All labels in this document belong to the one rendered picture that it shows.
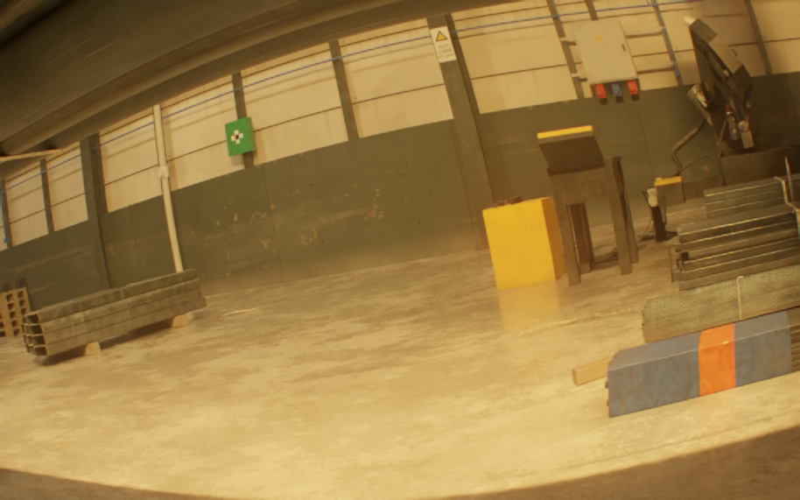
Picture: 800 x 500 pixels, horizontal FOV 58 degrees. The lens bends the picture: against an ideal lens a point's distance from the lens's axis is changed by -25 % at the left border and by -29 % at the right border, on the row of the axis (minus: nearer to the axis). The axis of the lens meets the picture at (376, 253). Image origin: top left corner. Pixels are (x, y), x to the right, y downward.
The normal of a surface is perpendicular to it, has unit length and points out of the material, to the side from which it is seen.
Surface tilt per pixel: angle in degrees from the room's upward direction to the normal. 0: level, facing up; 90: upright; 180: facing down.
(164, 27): 139
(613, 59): 90
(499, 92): 90
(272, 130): 90
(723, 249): 90
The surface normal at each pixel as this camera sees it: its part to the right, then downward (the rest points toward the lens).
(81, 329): 0.86, -0.15
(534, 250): -0.42, 0.14
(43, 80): -0.22, 0.65
